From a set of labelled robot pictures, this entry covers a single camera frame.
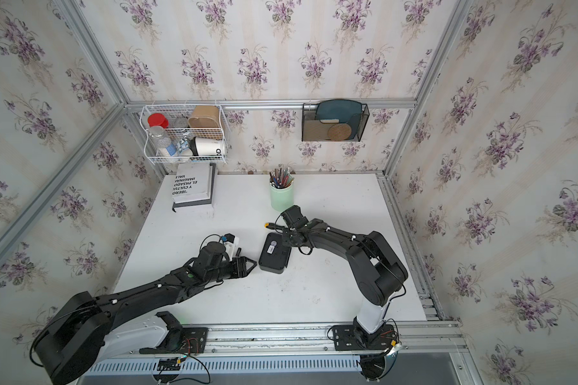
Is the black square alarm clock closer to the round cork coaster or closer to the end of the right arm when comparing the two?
the end of the right arm

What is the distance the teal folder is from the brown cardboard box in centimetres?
40

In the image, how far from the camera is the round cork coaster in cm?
97

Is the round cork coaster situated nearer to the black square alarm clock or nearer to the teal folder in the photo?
the teal folder

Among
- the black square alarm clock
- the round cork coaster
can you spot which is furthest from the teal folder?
the black square alarm clock

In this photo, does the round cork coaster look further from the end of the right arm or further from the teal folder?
the end of the right arm

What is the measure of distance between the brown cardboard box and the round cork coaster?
46 centimetres

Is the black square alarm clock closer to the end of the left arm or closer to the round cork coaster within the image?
the end of the left arm

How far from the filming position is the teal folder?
0.92 metres
